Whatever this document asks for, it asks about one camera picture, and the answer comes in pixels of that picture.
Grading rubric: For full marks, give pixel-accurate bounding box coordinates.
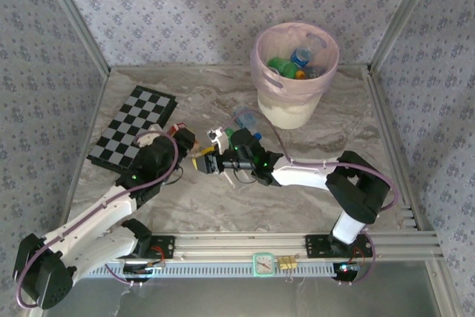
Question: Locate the grey slotted cable duct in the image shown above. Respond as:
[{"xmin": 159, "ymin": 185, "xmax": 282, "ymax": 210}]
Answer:
[{"xmin": 88, "ymin": 263, "xmax": 359, "ymax": 279}]

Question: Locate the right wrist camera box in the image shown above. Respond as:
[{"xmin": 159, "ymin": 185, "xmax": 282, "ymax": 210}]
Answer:
[{"xmin": 206, "ymin": 127, "xmax": 229, "ymax": 155}]

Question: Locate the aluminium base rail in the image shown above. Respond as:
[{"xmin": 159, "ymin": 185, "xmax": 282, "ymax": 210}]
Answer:
[{"xmin": 39, "ymin": 232, "xmax": 445, "ymax": 263}]

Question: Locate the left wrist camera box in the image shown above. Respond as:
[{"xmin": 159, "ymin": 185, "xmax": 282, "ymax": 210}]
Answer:
[{"xmin": 136, "ymin": 128, "xmax": 165, "ymax": 147}]

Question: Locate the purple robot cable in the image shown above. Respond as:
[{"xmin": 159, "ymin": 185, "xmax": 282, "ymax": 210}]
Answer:
[
  {"xmin": 221, "ymin": 111, "xmax": 402, "ymax": 287},
  {"xmin": 15, "ymin": 133, "xmax": 181, "ymax": 310}
]

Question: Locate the small electronics board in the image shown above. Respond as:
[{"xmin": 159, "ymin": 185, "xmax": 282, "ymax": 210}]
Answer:
[
  {"xmin": 123, "ymin": 259, "xmax": 166, "ymax": 277},
  {"xmin": 332, "ymin": 261, "xmax": 361, "ymax": 281}
]

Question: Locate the black grey chessboard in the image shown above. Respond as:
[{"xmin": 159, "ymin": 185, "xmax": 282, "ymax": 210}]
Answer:
[{"xmin": 85, "ymin": 85, "xmax": 178, "ymax": 177}]

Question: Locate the green bottle with white cap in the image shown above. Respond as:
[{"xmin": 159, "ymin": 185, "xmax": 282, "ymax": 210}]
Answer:
[{"xmin": 266, "ymin": 56, "xmax": 306, "ymax": 80}]

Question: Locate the blue-label bottle blue cap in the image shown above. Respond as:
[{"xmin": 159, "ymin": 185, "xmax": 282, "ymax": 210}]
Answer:
[{"xmin": 289, "ymin": 46, "xmax": 312, "ymax": 66}]

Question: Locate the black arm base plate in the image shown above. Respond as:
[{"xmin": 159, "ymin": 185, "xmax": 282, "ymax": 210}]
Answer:
[
  {"xmin": 122, "ymin": 235, "xmax": 176, "ymax": 261},
  {"xmin": 304, "ymin": 234, "xmax": 374, "ymax": 258}
]

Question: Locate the aluminium side rail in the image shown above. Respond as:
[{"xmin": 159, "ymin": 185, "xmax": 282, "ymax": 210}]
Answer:
[{"xmin": 365, "ymin": 65, "xmax": 439, "ymax": 235}]

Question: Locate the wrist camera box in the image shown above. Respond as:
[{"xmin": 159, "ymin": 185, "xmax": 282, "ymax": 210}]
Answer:
[
  {"xmin": 206, "ymin": 127, "xmax": 229, "ymax": 155},
  {"xmin": 136, "ymin": 128, "xmax": 165, "ymax": 147}
]

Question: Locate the grey metal panel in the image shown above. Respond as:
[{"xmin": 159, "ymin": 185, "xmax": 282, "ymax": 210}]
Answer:
[{"xmin": 27, "ymin": 261, "xmax": 463, "ymax": 317}]

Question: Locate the crushed blue transparent bottle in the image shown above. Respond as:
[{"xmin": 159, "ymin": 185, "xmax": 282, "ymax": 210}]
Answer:
[{"xmin": 233, "ymin": 107, "xmax": 261, "ymax": 131}]

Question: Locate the aluminium frame post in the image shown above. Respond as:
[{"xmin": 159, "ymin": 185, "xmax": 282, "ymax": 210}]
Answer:
[
  {"xmin": 367, "ymin": 0, "xmax": 442, "ymax": 75},
  {"xmin": 36, "ymin": 0, "xmax": 111, "ymax": 76}
]

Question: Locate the small green clock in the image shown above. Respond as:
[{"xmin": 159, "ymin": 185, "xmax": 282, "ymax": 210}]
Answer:
[{"xmin": 252, "ymin": 252, "xmax": 275, "ymax": 278}]

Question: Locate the cream ribbed waste bin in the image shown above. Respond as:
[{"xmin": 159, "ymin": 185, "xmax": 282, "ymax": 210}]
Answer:
[{"xmin": 257, "ymin": 88, "xmax": 323, "ymax": 131}]

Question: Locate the large clear bottle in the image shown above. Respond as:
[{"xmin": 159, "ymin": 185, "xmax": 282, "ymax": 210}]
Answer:
[{"xmin": 218, "ymin": 170, "xmax": 257, "ymax": 189}]

